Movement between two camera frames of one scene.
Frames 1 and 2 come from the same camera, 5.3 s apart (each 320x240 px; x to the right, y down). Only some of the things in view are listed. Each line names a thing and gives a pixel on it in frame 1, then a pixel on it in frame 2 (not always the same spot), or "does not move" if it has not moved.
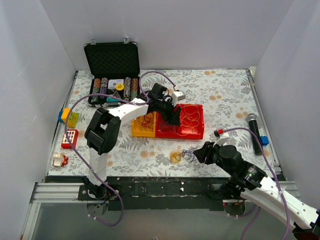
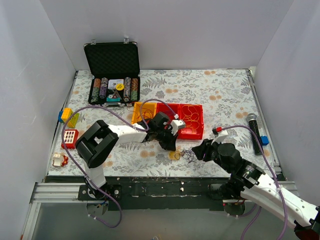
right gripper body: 206,155 does not move
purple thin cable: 189,154 does not move
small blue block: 265,140 does not move
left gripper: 169,111 → 166,136
